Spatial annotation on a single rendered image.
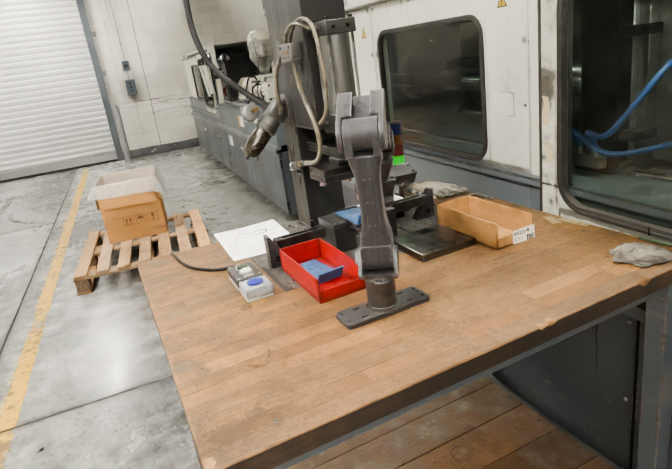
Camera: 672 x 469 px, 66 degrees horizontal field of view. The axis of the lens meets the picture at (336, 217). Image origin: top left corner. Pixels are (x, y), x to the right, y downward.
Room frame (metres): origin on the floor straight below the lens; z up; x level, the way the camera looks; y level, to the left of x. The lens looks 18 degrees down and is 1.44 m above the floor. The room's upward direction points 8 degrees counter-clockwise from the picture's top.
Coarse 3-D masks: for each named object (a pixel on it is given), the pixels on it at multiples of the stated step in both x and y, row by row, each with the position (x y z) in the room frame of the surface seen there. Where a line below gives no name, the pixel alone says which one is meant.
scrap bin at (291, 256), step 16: (320, 240) 1.32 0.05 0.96; (288, 256) 1.23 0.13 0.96; (304, 256) 1.31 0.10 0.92; (320, 256) 1.33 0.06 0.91; (336, 256) 1.23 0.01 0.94; (288, 272) 1.24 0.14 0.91; (304, 272) 1.12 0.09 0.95; (352, 272) 1.16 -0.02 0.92; (304, 288) 1.14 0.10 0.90; (320, 288) 1.13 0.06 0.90; (336, 288) 1.08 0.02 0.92; (352, 288) 1.09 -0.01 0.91
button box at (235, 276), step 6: (186, 264) 1.40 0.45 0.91; (252, 264) 1.28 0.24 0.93; (204, 270) 1.35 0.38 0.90; (210, 270) 1.34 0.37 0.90; (216, 270) 1.34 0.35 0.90; (222, 270) 1.34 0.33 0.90; (228, 270) 1.27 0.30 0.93; (234, 270) 1.26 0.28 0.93; (252, 270) 1.23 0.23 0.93; (258, 270) 1.23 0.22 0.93; (234, 276) 1.22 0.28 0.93; (240, 276) 1.21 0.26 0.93; (246, 276) 1.21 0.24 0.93; (252, 276) 1.20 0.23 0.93; (234, 282) 1.22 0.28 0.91
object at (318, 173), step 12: (312, 144) 1.56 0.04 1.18; (324, 144) 1.57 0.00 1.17; (336, 144) 1.50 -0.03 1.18; (336, 156) 1.41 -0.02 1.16; (312, 168) 1.41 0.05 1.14; (324, 168) 1.37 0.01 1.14; (336, 168) 1.36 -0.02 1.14; (348, 168) 1.37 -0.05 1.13; (324, 180) 1.34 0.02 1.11; (336, 180) 1.35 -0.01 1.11; (348, 180) 1.41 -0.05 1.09
